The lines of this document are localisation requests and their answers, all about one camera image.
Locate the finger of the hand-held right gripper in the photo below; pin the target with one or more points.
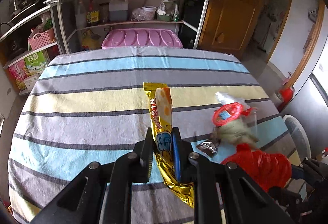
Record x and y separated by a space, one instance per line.
298 171
284 194

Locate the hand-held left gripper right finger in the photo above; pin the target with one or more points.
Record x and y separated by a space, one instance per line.
176 155

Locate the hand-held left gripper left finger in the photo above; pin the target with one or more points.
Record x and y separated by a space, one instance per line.
150 152

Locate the gold snack wrapper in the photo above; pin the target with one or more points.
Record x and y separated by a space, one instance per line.
162 121

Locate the red plastic bag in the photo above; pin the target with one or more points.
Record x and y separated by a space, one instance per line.
261 167

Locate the white round trash bin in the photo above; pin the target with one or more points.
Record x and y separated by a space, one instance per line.
301 134

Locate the small dark brown wrapper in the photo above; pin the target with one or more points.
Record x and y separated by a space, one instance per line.
207 149

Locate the crumpled pale green wrapper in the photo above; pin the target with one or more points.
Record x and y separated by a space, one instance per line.
235 134

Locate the silver fridge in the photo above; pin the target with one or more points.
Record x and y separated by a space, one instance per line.
319 111

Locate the striped blanket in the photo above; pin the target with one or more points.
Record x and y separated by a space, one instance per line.
89 111

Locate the red plastic object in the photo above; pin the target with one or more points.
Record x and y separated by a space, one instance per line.
287 96

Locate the pink storage box lid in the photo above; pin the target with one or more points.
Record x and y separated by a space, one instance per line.
141 38

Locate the yellow cooking oil bottle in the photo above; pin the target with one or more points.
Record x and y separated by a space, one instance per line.
91 41

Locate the black appliance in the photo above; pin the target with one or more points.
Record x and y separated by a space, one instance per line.
191 21

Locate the small green bowl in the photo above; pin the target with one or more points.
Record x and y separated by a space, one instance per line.
163 17

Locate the crumpled clear plastic bag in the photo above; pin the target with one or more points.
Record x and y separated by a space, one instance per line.
137 15

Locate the white round container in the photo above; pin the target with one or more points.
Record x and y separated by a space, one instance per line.
149 12

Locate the green food packet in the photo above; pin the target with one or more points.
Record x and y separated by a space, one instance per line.
175 12

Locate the green carton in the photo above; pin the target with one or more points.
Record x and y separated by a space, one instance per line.
37 62

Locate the white plastic bag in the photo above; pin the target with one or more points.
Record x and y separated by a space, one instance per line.
165 6

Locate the glass jar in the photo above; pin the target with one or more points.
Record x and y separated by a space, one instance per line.
104 12

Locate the red-cap yellow-label bottle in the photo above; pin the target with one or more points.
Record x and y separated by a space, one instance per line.
92 15

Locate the pink carton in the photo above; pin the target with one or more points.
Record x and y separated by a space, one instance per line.
18 76

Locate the wooden door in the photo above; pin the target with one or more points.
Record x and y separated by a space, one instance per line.
235 14

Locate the pink woven basket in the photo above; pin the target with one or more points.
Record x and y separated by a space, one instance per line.
42 39

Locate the black cooker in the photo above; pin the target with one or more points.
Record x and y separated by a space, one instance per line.
14 47

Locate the low metal shelf rack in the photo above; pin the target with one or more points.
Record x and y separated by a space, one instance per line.
28 18

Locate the wooden wall trim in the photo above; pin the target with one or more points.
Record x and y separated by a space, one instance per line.
307 55

